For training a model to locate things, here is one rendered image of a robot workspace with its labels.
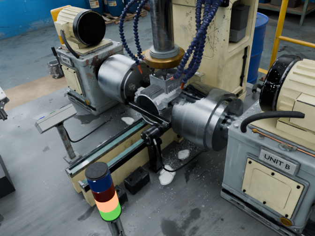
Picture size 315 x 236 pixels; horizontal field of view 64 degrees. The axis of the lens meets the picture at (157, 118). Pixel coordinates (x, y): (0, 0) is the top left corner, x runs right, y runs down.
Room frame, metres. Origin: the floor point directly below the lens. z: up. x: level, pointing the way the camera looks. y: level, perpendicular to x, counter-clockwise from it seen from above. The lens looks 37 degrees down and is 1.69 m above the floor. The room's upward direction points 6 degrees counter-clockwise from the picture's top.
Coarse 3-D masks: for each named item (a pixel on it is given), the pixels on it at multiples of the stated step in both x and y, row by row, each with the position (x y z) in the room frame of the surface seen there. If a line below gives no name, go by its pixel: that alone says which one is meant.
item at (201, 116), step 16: (192, 96) 0.82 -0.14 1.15; (208, 96) 0.79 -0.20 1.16; (224, 96) 0.78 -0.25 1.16; (176, 112) 0.80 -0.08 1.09; (192, 112) 0.76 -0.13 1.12; (208, 112) 0.73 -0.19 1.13; (224, 112) 0.73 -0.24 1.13; (240, 112) 0.82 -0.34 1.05; (176, 128) 0.79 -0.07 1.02; (192, 128) 0.73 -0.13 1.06; (208, 128) 0.70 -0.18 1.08; (224, 128) 0.71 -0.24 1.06; (208, 144) 0.69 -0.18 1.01; (224, 144) 0.74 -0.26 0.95
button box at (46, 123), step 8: (72, 104) 0.97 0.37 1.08; (56, 112) 0.91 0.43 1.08; (64, 112) 0.92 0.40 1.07; (72, 112) 0.94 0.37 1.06; (40, 120) 0.86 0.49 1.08; (48, 120) 0.88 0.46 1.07; (56, 120) 0.89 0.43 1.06; (64, 120) 0.93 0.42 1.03; (40, 128) 0.84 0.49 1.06; (48, 128) 0.85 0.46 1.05
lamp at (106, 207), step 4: (116, 196) 0.43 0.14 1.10; (112, 200) 0.42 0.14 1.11; (116, 200) 0.43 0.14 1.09; (100, 204) 0.41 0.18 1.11; (104, 204) 0.41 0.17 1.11; (108, 204) 0.41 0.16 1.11; (112, 204) 0.41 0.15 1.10; (116, 204) 0.42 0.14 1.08; (100, 208) 0.41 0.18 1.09; (104, 208) 0.41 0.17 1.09; (108, 208) 0.41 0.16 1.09; (112, 208) 0.41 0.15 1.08
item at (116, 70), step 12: (108, 60) 1.23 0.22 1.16; (120, 60) 1.20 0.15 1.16; (132, 60) 1.18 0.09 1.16; (108, 72) 1.16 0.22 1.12; (120, 72) 1.11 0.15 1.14; (132, 72) 1.12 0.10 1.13; (144, 72) 1.17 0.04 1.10; (108, 84) 1.13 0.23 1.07; (120, 84) 1.07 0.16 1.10; (132, 84) 1.10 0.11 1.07; (144, 84) 1.17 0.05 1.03; (108, 96) 1.17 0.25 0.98; (120, 96) 1.06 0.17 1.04; (132, 96) 1.10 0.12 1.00
